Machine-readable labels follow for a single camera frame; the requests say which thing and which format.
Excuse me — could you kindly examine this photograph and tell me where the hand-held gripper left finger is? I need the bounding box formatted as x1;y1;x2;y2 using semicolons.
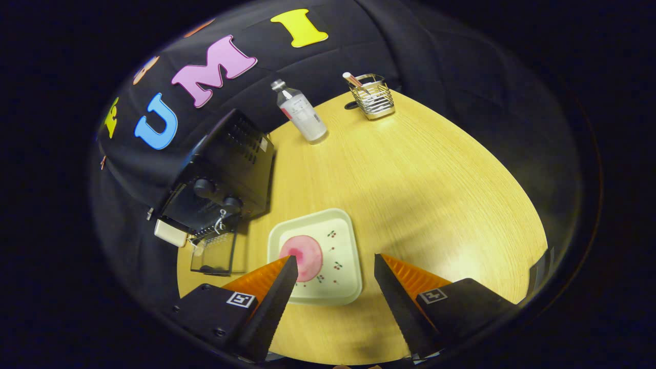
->
172;255;299;363

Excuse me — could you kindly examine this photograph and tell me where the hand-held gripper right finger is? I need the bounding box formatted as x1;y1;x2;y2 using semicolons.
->
374;253;519;359

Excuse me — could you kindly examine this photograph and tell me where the pink round food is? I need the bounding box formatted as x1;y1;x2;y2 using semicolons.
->
278;235;324;283

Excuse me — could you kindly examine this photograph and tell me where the cream square plate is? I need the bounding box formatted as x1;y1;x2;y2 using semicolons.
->
267;208;363;307

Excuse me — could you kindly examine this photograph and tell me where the black toaster oven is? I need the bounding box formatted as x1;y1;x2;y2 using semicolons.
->
146;109;276;277

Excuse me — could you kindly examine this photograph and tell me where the white toaster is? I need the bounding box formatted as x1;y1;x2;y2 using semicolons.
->
154;218;188;248

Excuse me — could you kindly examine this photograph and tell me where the clear plastic bottle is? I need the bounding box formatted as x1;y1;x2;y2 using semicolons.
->
271;78;329;145

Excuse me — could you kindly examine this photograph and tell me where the wire mesh pen holder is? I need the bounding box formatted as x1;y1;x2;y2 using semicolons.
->
348;73;396;121

